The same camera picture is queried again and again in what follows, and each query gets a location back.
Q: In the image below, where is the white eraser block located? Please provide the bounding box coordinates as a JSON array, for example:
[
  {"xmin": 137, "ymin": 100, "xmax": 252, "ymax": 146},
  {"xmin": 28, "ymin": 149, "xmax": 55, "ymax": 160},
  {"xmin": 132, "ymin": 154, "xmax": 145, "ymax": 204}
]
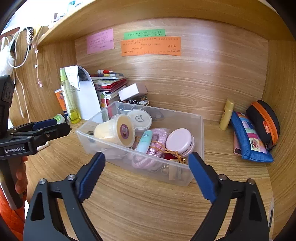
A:
[{"xmin": 169, "ymin": 165, "xmax": 182, "ymax": 181}]

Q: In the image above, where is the white round cream jar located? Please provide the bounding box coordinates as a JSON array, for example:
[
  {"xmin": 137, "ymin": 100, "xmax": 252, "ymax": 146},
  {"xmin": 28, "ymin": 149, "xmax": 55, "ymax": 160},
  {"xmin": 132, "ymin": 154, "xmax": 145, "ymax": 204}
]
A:
[{"xmin": 127, "ymin": 109, "xmax": 152, "ymax": 132}]

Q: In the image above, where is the teal small tube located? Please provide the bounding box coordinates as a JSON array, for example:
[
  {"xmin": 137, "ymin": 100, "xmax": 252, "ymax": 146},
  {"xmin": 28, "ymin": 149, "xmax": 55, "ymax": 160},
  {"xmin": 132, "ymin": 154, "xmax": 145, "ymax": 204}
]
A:
[{"xmin": 136, "ymin": 130, "xmax": 152, "ymax": 153}]

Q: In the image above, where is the red velvet pouch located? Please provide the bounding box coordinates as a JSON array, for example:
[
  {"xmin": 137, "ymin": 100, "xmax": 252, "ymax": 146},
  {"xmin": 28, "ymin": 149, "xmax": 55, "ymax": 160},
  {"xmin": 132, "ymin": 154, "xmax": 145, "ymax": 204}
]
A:
[{"xmin": 164, "ymin": 153, "xmax": 177, "ymax": 161}]

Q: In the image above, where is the pink round compact case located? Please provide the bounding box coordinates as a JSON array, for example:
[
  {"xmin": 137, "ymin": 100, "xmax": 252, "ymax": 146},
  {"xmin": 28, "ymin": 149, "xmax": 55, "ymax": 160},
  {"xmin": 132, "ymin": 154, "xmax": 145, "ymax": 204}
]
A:
[{"xmin": 166, "ymin": 128, "xmax": 195, "ymax": 157}]

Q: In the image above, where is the pink rope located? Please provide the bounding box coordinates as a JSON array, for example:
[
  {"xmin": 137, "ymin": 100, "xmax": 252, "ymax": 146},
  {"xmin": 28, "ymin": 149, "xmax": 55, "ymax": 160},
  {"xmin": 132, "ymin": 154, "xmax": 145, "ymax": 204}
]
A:
[{"xmin": 128, "ymin": 127, "xmax": 172, "ymax": 171}]

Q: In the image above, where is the person left hand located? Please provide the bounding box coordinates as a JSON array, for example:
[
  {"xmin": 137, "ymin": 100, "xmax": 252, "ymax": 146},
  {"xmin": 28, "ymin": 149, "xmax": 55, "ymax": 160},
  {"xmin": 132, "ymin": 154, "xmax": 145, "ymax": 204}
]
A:
[{"xmin": 15, "ymin": 156, "xmax": 28, "ymax": 194}]

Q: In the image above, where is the orange jacket sleeve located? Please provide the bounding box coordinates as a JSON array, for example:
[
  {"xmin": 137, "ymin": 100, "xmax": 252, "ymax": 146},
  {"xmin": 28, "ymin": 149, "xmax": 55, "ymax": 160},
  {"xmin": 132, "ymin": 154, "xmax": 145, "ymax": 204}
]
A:
[{"xmin": 0, "ymin": 190, "xmax": 25, "ymax": 241}]

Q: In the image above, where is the yellow green spray bottle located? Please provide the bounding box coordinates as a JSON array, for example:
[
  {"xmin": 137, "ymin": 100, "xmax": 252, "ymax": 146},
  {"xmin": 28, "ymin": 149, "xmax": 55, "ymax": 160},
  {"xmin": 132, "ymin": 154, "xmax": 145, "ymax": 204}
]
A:
[{"xmin": 60, "ymin": 68, "xmax": 81, "ymax": 124}]

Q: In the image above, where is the orange sunscreen tube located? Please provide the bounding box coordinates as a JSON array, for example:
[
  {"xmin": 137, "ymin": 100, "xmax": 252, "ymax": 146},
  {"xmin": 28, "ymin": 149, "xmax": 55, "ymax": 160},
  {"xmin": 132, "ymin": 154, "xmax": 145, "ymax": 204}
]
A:
[{"xmin": 55, "ymin": 88, "xmax": 67, "ymax": 114}]

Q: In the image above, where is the blue patchwork pouch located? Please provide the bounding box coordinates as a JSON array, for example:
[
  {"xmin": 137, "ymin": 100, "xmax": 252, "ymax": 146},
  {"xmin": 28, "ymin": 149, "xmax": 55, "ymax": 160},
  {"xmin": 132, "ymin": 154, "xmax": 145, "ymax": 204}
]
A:
[{"xmin": 230, "ymin": 111, "xmax": 273, "ymax": 163}]

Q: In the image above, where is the stack of books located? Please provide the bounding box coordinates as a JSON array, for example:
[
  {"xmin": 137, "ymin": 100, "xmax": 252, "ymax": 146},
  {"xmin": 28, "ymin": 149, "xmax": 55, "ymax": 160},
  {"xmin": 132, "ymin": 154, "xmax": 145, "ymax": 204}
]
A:
[{"xmin": 90, "ymin": 70, "xmax": 127, "ymax": 108}]

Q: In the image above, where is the white rectangular box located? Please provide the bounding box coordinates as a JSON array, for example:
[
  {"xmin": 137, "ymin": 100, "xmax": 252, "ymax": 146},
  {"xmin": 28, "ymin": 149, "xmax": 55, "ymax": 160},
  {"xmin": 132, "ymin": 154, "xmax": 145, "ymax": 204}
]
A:
[{"xmin": 118, "ymin": 83, "xmax": 148, "ymax": 101}]

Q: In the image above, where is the black orange zip case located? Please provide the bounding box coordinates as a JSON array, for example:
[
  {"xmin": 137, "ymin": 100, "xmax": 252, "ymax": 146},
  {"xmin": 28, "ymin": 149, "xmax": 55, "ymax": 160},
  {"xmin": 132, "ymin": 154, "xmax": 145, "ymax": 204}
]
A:
[{"xmin": 246, "ymin": 100, "xmax": 280, "ymax": 151}]

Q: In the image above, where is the pink sticky note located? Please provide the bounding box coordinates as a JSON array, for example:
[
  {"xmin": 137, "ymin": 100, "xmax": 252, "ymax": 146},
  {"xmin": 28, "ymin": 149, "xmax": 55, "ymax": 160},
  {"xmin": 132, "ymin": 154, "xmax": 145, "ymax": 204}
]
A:
[{"xmin": 86, "ymin": 29, "xmax": 114, "ymax": 54}]

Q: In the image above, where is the clear plastic storage bin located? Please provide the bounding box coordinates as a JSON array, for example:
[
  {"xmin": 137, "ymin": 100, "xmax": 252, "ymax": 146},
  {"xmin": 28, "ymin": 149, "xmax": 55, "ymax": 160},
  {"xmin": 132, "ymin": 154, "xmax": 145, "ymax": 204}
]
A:
[{"xmin": 77, "ymin": 102, "xmax": 204, "ymax": 186}]

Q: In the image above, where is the small yellow lotion bottle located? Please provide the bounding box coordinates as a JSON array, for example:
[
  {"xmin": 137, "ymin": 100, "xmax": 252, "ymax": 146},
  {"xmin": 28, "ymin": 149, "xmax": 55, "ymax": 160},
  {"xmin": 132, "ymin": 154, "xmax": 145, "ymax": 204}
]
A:
[{"xmin": 219, "ymin": 98, "xmax": 235, "ymax": 131}]

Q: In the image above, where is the orange sticky note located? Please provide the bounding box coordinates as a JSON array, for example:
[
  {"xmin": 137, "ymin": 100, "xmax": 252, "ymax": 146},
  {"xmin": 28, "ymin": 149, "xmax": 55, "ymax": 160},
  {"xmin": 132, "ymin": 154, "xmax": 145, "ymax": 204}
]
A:
[{"xmin": 121, "ymin": 37, "xmax": 181, "ymax": 56}]

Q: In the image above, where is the green sticky note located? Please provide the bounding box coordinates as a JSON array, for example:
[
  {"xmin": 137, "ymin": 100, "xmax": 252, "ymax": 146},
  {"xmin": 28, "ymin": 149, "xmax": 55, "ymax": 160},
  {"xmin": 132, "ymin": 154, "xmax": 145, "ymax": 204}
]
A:
[{"xmin": 123, "ymin": 29, "xmax": 166, "ymax": 40}]

